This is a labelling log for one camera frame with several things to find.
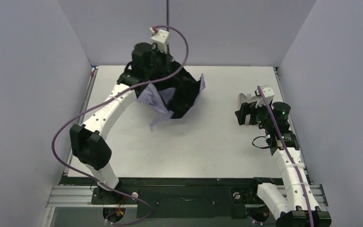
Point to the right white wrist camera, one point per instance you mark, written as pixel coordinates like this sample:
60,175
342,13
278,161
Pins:
264,95

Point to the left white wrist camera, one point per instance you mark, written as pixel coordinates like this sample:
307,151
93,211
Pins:
160,39

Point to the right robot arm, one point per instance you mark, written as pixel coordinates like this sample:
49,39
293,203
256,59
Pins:
298,208

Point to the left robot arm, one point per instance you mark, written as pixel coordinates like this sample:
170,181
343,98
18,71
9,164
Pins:
88,139

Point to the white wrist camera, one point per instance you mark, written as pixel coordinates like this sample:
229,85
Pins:
160,39
264,95

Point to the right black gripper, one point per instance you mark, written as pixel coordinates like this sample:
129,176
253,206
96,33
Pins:
248,112

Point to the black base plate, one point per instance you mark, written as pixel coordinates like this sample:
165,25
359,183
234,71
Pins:
181,197

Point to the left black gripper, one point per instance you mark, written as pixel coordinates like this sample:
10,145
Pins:
165,67

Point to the lilac umbrella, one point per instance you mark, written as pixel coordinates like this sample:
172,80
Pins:
171,94

